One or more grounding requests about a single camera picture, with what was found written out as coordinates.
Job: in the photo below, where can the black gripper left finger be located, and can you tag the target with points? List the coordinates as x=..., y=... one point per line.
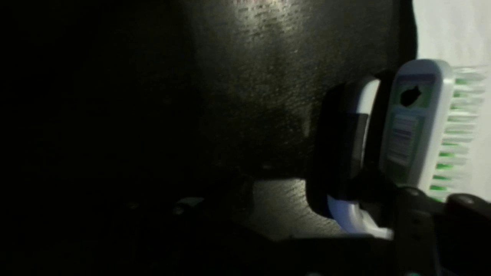
x=215, y=240

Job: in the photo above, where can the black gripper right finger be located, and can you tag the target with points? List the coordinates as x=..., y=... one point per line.
x=419, y=236

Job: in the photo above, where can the white green scrub brush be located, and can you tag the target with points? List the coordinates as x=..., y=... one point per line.
x=408, y=139

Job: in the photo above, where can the flat white napkin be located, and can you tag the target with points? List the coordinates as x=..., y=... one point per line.
x=454, y=32

